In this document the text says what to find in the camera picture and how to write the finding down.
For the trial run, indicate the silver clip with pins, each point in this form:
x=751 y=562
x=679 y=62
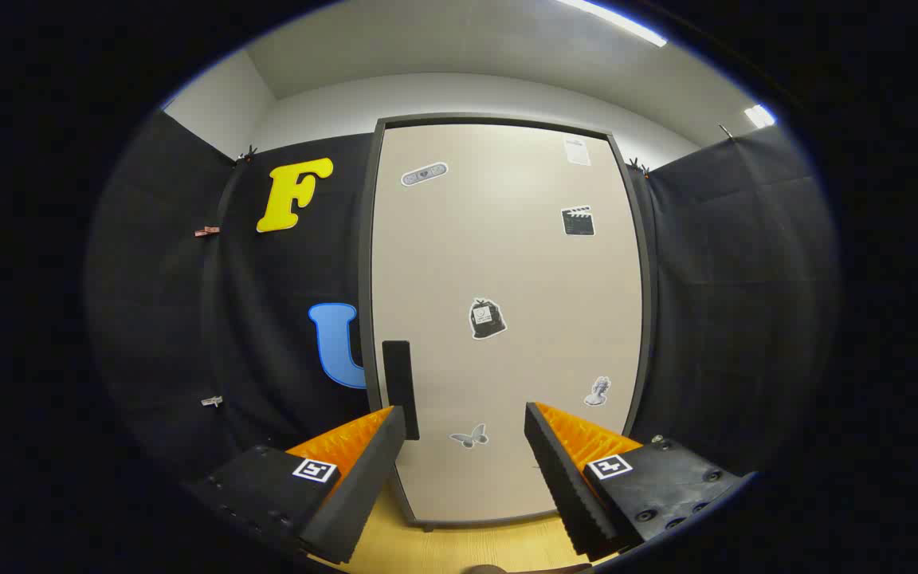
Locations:
x=212 y=401

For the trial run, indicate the black backdrop cloth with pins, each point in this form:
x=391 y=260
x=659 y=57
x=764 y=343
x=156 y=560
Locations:
x=268 y=319

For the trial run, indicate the grey shoe cabinet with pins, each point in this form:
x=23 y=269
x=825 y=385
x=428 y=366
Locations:
x=365 y=239

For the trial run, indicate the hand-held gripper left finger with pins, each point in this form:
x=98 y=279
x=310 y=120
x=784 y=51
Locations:
x=363 y=486

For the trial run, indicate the black clip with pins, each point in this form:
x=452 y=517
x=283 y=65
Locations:
x=249 y=155
x=726 y=131
x=637 y=167

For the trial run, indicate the pink clip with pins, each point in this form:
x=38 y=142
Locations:
x=206 y=231

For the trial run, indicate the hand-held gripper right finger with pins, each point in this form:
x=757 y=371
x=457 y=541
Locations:
x=566 y=478

